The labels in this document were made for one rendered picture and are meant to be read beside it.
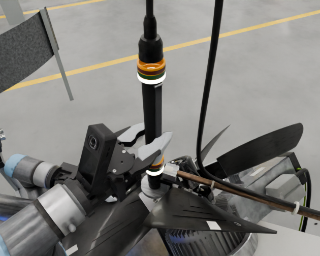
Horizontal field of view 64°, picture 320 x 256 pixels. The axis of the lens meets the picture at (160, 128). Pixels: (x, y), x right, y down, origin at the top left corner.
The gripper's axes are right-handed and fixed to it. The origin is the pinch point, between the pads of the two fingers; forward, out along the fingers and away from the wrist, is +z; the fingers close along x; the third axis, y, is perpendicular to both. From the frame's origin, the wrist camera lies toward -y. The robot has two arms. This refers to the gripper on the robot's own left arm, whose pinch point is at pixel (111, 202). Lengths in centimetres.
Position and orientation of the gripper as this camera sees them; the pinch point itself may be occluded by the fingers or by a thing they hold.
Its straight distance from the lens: 76.1
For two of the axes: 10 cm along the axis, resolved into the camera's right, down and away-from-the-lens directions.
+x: -0.4, 7.5, 6.6
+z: 9.5, 2.3, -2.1
